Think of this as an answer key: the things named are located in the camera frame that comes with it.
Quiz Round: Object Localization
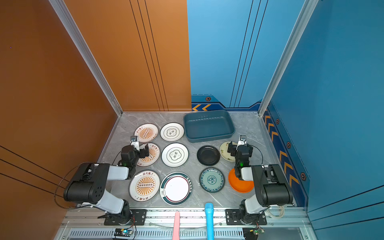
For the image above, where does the black plate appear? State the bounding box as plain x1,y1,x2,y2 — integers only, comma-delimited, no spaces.
197,145,221,166

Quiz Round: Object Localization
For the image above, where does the white flower plate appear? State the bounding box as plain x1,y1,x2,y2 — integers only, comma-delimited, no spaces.
162,143,189,168
160,123,185,142

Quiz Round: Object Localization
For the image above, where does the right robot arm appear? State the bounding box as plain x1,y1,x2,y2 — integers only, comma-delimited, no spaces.
227,141,294,225

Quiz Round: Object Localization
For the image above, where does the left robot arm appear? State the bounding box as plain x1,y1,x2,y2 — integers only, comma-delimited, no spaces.
63,144,150,225

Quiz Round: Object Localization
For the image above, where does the teal plastic bin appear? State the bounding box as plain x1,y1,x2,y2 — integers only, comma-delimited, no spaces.
184,110,236,143

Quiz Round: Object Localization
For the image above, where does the cream yellow plate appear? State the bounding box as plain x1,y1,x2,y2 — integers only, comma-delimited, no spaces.
220,141,236,162

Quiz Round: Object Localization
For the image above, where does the large orange sunburst plate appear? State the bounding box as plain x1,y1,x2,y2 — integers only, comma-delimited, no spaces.
129,170,161,202

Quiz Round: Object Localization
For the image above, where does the teal patterned plate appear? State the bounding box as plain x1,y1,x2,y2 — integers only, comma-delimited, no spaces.
200,168,226,193

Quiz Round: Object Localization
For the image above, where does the white plate green red rim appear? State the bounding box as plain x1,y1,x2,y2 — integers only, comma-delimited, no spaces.
160,172,193,206

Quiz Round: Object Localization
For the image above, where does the left circuit board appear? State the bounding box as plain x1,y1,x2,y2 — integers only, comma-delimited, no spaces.
114,228,135,240

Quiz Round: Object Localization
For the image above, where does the circuit board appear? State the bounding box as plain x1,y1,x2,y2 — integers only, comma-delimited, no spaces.
243,228,265,240
114,228,135,240

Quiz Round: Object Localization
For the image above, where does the right circuit board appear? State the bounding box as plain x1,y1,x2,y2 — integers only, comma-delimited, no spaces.
243,228,265,240

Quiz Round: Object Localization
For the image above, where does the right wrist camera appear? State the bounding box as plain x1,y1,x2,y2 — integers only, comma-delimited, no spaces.
237,135,248,147

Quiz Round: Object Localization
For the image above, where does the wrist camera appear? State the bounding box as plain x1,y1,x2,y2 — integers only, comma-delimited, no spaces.
237,135,248,147
130,136,140,151

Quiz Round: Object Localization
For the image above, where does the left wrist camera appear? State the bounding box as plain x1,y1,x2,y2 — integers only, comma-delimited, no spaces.
130,136,140,151

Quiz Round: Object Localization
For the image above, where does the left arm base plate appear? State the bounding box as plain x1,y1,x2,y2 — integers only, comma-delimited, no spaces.
104,209,147,227

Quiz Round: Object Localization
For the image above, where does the blue handle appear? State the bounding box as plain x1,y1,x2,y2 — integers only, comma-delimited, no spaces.
205,203,214,240

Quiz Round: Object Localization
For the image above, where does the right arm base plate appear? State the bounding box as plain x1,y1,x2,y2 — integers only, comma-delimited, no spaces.
225,209,267,226

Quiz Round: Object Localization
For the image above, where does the pink handle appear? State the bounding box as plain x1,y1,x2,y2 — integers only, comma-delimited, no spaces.
172,212,181,240

